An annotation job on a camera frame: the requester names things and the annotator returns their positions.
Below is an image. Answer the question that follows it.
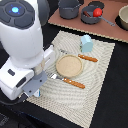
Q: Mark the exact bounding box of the round wooden plate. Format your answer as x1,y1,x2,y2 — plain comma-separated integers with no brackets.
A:
56,55,83,78

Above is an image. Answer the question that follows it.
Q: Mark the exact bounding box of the black burner disc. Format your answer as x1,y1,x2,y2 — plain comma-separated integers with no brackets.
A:
88,1,104,9

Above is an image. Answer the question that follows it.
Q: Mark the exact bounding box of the red toy tomato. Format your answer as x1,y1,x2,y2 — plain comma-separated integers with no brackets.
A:
93,8,102,17

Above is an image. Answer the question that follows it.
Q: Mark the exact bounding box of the pink wooden board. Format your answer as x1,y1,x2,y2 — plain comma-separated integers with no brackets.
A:
48,0,128,43

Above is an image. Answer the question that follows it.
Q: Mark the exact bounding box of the beige bowl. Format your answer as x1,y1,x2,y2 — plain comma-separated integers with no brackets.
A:
119,5,128,30

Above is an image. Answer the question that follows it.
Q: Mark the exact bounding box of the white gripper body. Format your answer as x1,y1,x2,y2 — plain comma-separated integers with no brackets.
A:
0,45,55,100

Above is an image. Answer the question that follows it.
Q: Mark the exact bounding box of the beige woven placemat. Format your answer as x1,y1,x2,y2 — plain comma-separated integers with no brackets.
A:
26,30,116,128

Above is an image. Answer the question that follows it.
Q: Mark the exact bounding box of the brown toy sausage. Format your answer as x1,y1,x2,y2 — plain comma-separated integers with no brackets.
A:
83,11,91,17

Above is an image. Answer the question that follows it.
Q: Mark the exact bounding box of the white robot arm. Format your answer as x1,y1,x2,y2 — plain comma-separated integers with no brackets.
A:
0,0,55,100

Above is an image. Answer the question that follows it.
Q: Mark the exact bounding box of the orange handled toy fork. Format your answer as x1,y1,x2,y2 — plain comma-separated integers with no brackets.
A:
46,72,85,89

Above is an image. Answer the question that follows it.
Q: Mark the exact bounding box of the white toy fish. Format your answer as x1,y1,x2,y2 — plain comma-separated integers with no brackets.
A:
34,90,41,98

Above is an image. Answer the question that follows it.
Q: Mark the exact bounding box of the grey toy frying pan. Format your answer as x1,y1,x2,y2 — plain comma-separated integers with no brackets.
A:
81,6,114,26

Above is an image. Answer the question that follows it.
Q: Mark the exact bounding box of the light blue toy carton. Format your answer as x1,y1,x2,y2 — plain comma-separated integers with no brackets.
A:
80,35,93,53

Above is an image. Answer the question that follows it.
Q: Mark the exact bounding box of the grey toy pot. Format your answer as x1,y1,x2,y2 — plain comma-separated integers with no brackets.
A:
58,0,81,19

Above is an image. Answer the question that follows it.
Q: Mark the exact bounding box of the orange handled toy knife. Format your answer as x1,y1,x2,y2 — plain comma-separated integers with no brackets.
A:
59,49,98,62

